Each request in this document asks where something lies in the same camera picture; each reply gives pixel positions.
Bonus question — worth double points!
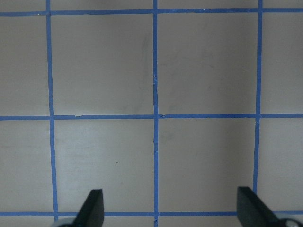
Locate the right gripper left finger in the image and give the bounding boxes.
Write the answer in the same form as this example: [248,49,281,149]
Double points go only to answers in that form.
[72,189,105,227]

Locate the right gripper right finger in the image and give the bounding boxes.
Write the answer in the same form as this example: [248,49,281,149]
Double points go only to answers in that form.
[237,187,283,227]

